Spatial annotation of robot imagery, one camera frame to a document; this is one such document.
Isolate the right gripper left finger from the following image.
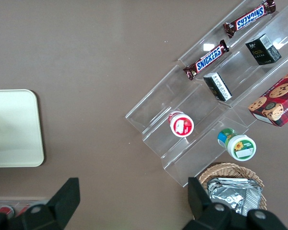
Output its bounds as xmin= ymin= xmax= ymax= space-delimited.
xmin=0 ymin=177 xmax=81 ymax=230

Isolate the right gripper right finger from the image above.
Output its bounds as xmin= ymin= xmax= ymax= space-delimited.
xmin=182 ymin=176 xmax=288 ymax=230

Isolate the light tan wicker basket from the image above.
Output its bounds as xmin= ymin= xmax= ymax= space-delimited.
xmin=198 ymin=162 xmax=267 ymax=220

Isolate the cream plastic tray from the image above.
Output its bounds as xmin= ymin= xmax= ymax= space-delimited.
xmin=0 ymin=89 xmax=45 ymax=168

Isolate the clear acrylic bottle rack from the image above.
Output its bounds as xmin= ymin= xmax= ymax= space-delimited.
xmin=0 ymin=196 xmax=50 ymax=218

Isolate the silver foil packet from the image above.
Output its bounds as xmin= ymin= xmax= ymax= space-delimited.
xmin=207 ymin=177 xmax=263 ymax=216
xmin=207 ymin=184 xmax=249 ymax=218

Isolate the green lid snack cup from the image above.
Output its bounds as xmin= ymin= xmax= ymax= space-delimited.
xmin=217 ymin=128 xmax=257 ymax=161

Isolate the red lid snack cup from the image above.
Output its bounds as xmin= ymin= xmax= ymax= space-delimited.
xmin=168 ymin=109 xmax=195 ymax=138

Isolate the clear acrylic stepped display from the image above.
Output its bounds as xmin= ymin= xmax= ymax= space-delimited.
xmin=125 ymin=0 xmax=288 ymax=188

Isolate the small black carton box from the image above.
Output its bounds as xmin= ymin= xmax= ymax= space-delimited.
xmin=245 ymin=33 xmax=282 ymax=66
xmin=203 ymin=71 xmax=233 ymax=102

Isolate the red tartan cookie box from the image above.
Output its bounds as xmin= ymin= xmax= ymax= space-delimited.
xmin=247 ymin=65 xmax=288 ymax=127

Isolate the Snickers chocolate bar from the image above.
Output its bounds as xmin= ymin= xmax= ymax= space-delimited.
xmin=223 ymin=0 xmax=277 ymax=39
xmin=182 ymin=39 xmax=230 ymax=81

